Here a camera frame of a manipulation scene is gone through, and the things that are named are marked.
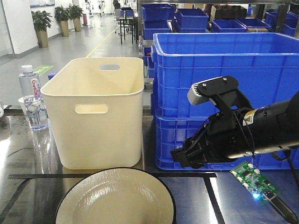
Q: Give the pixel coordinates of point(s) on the cream plastic storage bin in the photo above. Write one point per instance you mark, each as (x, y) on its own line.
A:
(95, 109)

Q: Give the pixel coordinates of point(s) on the clear water bottle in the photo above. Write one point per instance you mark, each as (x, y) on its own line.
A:
(33, 101)

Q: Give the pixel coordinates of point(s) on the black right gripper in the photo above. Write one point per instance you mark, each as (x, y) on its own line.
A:
(225, 138)

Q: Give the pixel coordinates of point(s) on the potted plant in tan pot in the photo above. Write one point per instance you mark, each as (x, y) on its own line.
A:
(41, 21)

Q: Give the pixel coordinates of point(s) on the large blue plastic crate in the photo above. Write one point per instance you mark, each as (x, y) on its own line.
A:
(266, 66)

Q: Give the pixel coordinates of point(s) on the green circuit board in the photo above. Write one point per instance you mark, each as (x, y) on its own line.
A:
(253, 181)

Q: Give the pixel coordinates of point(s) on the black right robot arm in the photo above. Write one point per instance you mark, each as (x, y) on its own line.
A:
(275, 127)

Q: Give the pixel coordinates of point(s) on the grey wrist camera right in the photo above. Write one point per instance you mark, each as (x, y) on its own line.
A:
(202, 91)

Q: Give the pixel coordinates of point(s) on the lower blue plastic crate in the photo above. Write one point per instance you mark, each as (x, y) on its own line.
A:
(171, 132)

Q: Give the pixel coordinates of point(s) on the potted plant tan pot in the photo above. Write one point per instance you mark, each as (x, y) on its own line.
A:
(62, 16)
(75, 13)

